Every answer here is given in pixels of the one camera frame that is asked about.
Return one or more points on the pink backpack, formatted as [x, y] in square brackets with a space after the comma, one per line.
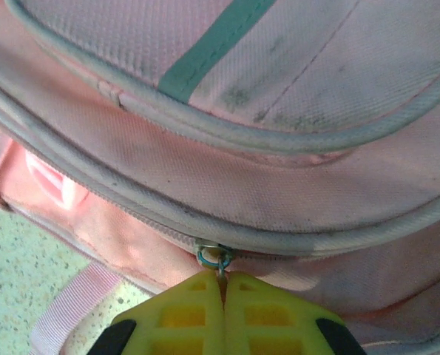
[242, 177]

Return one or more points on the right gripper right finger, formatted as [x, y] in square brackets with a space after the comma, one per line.
[267, 325]

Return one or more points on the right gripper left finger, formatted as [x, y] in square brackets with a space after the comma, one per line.
[182, 325]

